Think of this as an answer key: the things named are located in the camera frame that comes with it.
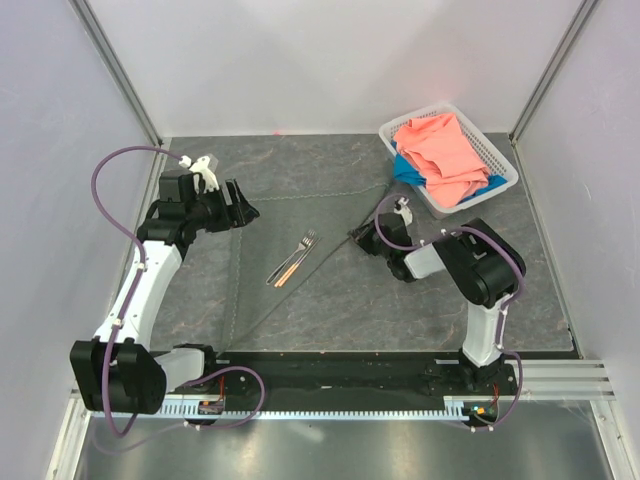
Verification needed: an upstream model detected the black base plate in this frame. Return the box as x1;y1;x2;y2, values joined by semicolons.
162;349;519;401

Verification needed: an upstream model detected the grey cloth napkin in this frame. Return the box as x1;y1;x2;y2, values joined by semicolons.
214;183;389;353

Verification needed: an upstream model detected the slotted cable duct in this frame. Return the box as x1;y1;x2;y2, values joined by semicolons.
138;397;479;422

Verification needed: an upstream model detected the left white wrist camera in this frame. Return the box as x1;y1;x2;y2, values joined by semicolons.
179;154;220;194

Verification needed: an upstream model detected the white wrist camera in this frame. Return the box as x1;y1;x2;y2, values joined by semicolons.
394;197;413;227
179;154;220;194

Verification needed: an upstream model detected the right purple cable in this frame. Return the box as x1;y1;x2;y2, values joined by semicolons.
374;193;527;434

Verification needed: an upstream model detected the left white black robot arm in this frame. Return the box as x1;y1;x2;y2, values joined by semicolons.
70;170;259;414

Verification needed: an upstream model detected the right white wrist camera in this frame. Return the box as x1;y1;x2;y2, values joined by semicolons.
394;197;413;227

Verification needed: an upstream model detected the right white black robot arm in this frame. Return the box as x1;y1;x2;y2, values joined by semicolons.
349;213;526;394

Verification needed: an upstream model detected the silver metal fork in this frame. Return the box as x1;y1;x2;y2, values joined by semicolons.
266;229;317;285

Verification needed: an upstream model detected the blue cloth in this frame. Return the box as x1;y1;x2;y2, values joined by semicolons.
393;154;507;204

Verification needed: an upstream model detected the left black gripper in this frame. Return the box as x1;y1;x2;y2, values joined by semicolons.
186;179;259;233

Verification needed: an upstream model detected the salmon pink cloth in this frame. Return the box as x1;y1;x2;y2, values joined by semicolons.
393;113;490;208

